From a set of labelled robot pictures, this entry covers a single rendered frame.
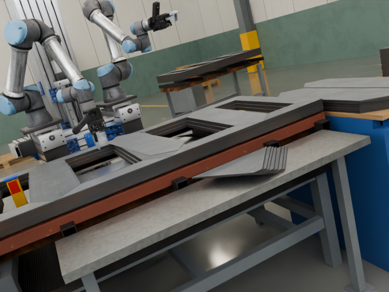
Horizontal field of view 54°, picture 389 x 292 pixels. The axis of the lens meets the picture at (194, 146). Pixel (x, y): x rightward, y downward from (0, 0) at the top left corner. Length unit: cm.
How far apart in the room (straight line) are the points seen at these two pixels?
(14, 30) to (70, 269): 133
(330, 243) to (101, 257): 127
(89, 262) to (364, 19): 858
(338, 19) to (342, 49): 67
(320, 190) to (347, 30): 776
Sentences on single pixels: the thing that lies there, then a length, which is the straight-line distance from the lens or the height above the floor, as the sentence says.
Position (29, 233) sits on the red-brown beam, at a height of 79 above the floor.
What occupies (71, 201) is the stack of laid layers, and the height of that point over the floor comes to 84.
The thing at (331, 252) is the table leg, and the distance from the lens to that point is 213.
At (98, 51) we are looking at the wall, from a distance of 1240.
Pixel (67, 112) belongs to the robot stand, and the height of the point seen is 105.
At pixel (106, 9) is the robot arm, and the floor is 160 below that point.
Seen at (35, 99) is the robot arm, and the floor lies 119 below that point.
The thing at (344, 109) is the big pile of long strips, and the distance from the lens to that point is 186.
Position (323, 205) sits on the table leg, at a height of 36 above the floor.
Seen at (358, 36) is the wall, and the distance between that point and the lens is 941.
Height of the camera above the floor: 127
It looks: 15 degrees down
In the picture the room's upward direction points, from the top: 15 degrees counter-clockwise
